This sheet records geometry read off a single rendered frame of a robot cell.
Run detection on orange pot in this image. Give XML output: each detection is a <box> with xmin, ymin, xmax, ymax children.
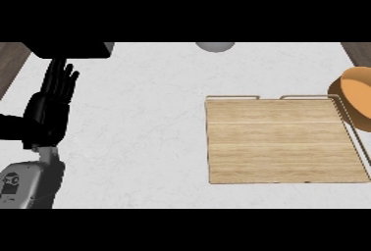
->
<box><xmin>327</xmin><ymin>66</ymin><xmax>371</xmax><ymax>133</ymax></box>

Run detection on grey round object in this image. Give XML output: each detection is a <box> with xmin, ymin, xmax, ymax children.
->
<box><xmin>194</xmin><ymin>41</ymin><xmax>236</xmax><ymax>53</ymax></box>

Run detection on black appliance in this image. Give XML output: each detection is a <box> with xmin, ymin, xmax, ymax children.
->
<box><xmin>22</xmin><ymin>41</ymin><xmax>115</xmax><ymax>61</ymax></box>

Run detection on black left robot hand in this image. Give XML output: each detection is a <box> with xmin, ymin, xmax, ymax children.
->
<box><xmin>0</xmin><ymin>58</ymin><xmax>81</xmax><ymax>151</ymax></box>

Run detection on wooden tray with metal rails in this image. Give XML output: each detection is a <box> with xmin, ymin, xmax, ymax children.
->
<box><xmin>204</xmin><ymin>94</ymin><xmax>371</xmax><ymax>185</ymax></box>

